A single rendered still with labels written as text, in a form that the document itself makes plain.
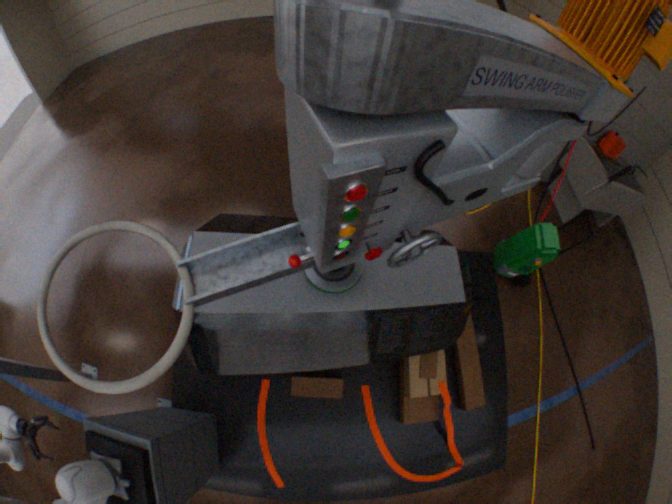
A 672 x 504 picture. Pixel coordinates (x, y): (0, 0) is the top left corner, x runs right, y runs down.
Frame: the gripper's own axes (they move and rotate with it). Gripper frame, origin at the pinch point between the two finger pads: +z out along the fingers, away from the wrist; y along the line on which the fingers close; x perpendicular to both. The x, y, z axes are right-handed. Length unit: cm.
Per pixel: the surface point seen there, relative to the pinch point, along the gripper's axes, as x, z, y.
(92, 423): -13.3, 9.6, -16.4
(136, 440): -10.1, 35.0, -13.5
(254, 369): -3, 85, -48
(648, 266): 48, 601, -58
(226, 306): 24, 75, -59
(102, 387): 41, 49, -16
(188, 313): 45, 70, -38
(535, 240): 40, 268, -96
